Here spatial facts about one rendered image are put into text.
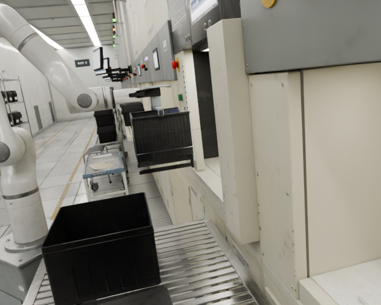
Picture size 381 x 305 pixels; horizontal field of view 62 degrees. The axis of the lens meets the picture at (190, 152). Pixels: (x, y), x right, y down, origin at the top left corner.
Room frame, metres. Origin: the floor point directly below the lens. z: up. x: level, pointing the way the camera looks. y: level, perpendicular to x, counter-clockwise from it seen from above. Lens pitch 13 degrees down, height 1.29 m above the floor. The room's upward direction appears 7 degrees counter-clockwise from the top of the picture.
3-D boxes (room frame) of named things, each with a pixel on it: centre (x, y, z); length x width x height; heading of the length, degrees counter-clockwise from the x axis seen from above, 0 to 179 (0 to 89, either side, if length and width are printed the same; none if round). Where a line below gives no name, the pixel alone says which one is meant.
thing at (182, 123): (1.23, 0.11, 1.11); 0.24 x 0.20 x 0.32; 11
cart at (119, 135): (5.23, 1.31, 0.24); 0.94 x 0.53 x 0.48; 11
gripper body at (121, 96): (1.21, 0.21, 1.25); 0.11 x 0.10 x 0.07; 101
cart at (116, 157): (3.57, 0.99, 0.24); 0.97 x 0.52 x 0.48; 14
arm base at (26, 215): (1.13, 0.64, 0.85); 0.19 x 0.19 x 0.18
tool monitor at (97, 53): (4.40, 0.90, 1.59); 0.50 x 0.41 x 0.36; 101
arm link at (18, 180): (1.16, 0.64, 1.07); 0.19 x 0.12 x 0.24; 10
